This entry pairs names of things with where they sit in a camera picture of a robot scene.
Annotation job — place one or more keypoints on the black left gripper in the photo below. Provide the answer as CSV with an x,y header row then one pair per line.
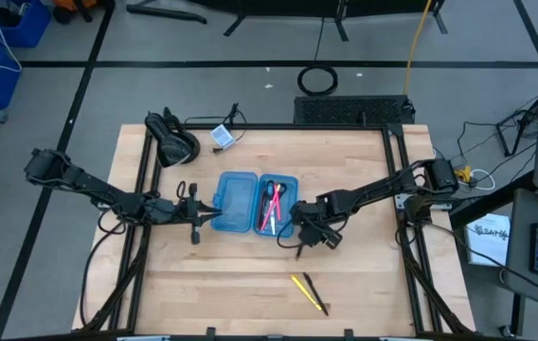
x,y
179,210

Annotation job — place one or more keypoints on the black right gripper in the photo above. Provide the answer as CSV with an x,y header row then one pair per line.
x,y
314,222

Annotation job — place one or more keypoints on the blue translucent plastic supply box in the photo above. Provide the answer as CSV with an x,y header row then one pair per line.
x,y
236,203

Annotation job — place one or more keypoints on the black and blue pen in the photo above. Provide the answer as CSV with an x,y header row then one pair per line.
x,y
299,251

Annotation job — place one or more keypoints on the short pink marker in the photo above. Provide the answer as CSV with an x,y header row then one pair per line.
x,y
278,210

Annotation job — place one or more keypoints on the long pink pencil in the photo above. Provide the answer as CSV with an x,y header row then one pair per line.
x,y
269,213

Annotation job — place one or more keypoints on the yellow pen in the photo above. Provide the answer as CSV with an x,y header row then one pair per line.
x,y
304,291

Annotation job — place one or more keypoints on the slim black pen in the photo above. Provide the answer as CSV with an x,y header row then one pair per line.
x,y
316,294

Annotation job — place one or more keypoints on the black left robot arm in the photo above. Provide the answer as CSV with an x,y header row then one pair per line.
x,y
89,182

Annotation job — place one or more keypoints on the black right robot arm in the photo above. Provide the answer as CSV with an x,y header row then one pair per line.
x,y
373,189

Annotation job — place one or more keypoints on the small white printed box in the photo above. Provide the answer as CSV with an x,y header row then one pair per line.
x,y
223,137

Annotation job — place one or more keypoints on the black vented computer case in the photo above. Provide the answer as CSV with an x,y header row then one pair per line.
x,y
345,110

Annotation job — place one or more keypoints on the white printed paper booklet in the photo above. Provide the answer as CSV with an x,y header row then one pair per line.
x,y
487,246

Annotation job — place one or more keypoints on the black desk crossbar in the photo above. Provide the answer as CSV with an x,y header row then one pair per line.
x,y
496,201

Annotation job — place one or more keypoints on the black partition screen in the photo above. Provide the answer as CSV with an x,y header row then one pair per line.
x,y
297,7

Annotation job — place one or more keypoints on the orange and black bag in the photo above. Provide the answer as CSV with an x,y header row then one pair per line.
x,y
75,4

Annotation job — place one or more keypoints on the black aluminium table frame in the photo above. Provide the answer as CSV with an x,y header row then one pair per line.
x,y
269,126

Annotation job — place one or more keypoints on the black frame clamp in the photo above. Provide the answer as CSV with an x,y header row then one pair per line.
x,y
210,333
348,334

